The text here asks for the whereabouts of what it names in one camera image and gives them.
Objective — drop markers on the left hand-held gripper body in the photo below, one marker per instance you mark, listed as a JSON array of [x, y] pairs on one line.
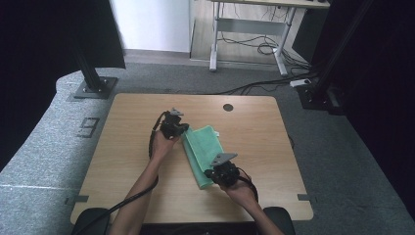
[[170, 125]]

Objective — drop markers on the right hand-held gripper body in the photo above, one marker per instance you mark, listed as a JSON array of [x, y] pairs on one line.
[[225, 169]]

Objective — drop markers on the green towel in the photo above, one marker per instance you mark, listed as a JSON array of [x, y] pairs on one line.
[[202, 150]]

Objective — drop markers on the person's left hand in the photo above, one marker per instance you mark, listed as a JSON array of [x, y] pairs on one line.
[[161, 147]]

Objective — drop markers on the person's right hand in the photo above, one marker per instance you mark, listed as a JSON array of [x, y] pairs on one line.
[[239, 192]]

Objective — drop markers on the black chair armrest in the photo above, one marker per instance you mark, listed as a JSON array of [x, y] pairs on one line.
[[280, 220], [91, 222]]

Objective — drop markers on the black metal stand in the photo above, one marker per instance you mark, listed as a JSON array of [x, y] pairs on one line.
[[93, 78], [323, 88]]

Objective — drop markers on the white power strip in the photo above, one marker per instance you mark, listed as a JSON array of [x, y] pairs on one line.
[[300, 82]]

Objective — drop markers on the black curtain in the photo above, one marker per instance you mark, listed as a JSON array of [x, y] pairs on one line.
[[49, 49], [385, 81]]

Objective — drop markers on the black computer case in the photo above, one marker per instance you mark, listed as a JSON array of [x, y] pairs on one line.
[[308, 32]]

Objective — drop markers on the white metal desk frame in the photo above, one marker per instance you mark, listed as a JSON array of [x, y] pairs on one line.
[[248, 26]]

